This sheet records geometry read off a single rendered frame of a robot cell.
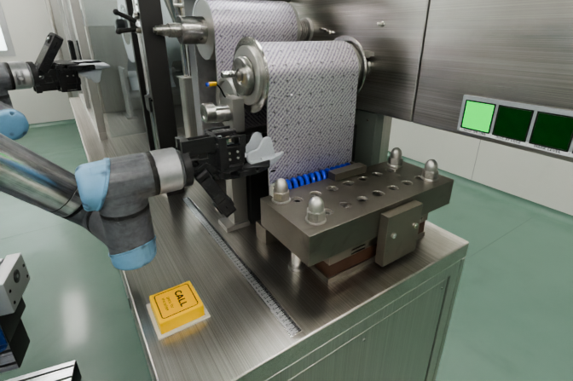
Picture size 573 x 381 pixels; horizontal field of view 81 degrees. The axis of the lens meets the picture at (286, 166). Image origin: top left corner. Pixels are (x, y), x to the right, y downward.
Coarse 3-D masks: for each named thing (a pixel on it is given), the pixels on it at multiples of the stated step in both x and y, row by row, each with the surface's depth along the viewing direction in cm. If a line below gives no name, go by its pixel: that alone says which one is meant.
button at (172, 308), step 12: (180, 288) 57; (192, 288) 57; (156, 300) 54; (168, 300) 54; (180, 300) 54; (192, 300) 54; (156, 312) 52; (168, 312) 52; (180, 312) 52; (192, 312) 53; (204, 312) 54; (168, 324) 51; (180, 324) 52
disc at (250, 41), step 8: (240, 40) 66; (248, 40) 64; (256, 40) 62; (256, 48) 62; (264, 56) 60; (264, 64) 60; (264, 72) 61; (264, 80) 62; (264, 88) 62; (264, 96) 63; (256, 104) 66; (264, 104) 64; (256, 112) 67
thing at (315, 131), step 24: (288, 96) 66; (312, 96) 69; (336, 96) 73; (288, 120) 68; (312, 120) 71; (336, 120) 75; (288, 144) 70; (312, 144) 73; (336, 144) 77; (288, 168) 72; (312, 168) 76
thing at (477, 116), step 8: (472, 104) 62; (480, 104) 61; (488, 104) 60; (472, 112) 63; (480, 112) 62; (488, 112) 60; (464, 120) 64; (472, 120) 63; (480, 120) 62; (488, 120) 61; (472, 128) 63; (480, 128) 62; (488, 128) 61
